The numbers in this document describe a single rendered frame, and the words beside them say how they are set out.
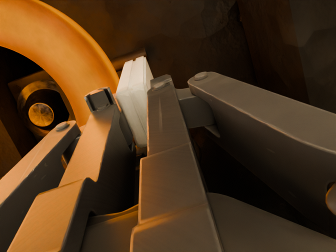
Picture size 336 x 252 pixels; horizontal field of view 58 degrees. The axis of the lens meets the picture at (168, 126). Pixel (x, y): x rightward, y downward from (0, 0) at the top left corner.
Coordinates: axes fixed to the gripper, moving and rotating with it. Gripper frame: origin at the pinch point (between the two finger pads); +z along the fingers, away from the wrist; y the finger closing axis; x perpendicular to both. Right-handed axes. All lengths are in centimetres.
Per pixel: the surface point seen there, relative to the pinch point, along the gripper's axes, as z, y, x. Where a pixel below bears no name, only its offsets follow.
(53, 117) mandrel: 10.8, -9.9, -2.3
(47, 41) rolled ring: 2.8, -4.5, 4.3
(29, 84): 13.0, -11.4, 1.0
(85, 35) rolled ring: 4.3, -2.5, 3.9
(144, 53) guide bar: 8.5, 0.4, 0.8
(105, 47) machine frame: 10.0, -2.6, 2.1
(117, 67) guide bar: 8.4, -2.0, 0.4
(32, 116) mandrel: 10.8, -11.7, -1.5
